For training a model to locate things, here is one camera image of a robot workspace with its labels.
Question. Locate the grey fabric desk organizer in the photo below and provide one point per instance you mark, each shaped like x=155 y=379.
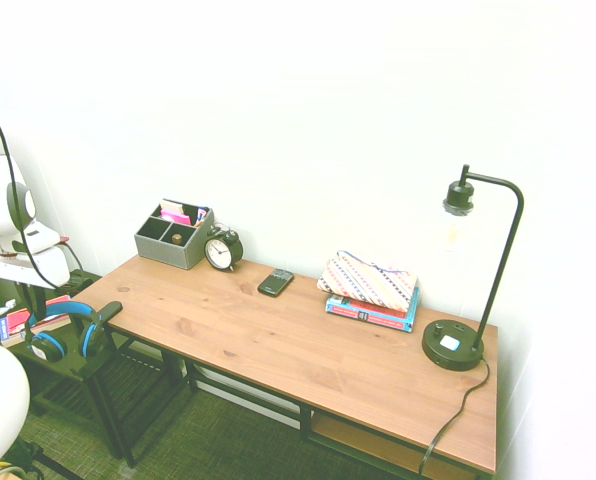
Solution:
x=165 y=250

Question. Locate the black desk lamp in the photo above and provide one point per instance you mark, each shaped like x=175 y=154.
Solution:
x=450 y=347

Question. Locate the pink sticky notes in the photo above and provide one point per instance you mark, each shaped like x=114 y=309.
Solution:
x=175 y=217

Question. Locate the small black box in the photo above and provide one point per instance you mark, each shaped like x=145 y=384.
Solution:
x=80 y=280

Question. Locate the black smartphone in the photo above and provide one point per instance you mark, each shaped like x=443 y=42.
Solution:
x=275 y=283

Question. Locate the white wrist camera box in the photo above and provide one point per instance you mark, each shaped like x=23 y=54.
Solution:
x=38 y=240

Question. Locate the blue and red book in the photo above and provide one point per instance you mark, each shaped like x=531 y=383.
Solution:
x=378 y=316

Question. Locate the pens bundle in organizer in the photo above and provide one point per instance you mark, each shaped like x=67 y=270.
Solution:
x=202 y=215

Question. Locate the blue and black headphones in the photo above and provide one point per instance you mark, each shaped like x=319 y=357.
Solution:
x=70 y=306

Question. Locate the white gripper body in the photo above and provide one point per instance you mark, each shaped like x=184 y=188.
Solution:
x=28 y=270

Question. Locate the wooden desk with black frame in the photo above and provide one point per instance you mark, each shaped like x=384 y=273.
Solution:
x=288 y=340

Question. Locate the red cover book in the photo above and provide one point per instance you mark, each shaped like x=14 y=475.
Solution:
x=14 y=322

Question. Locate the small brown wooden cube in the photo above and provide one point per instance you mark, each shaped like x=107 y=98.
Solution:
x=177 y=239

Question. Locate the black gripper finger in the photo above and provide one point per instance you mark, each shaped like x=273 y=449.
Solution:
x=37 y=305
x=22 y=291

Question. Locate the beige notepad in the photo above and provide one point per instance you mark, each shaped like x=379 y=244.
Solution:
x=172 y=205

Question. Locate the black clamp headphone hanger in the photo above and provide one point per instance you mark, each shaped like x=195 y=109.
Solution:
x=109 y=310

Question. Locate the dark slatted side table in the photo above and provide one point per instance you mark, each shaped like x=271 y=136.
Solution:
x=103 y=380

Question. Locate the striped patterned fabric pouch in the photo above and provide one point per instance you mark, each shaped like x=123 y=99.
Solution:
x=368 y=282

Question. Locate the black alarm clock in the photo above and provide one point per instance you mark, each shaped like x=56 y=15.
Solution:
x=220 y=251

